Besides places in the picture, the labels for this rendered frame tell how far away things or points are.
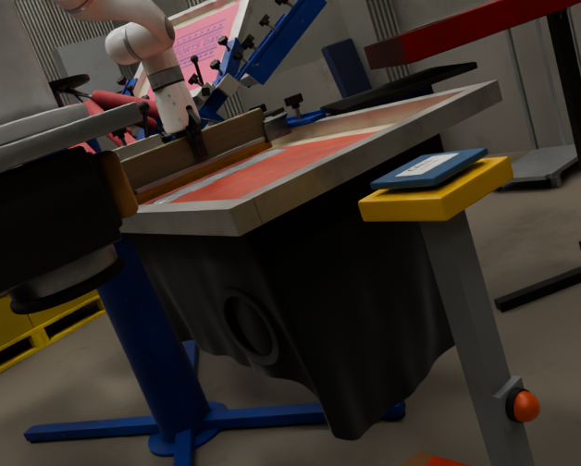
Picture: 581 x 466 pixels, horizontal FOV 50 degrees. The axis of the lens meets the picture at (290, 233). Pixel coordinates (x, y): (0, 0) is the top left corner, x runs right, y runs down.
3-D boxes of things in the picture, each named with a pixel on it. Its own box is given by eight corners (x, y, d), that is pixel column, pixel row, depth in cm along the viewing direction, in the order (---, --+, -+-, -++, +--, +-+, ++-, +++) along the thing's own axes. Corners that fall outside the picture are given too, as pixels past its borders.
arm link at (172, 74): (139, 80, 138) (143, 92, 138) (155, 72, 130) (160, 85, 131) (167, 71, 142) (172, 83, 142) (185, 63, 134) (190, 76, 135)
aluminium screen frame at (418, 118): (503, 100, 108) (498, 79, 107) (239, 237, 78) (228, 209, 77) (259, 146, 172) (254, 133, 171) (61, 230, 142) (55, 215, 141)
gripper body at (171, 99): (142, 89, 138) (161, 137, 141) (161, 80, 130) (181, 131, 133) (171, 79, 142) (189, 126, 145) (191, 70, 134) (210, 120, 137)
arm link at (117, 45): (134, 18, 121) (94, 34, 124) (154, 70, 124) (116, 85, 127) (166, 17, 135) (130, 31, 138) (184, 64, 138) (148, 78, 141)
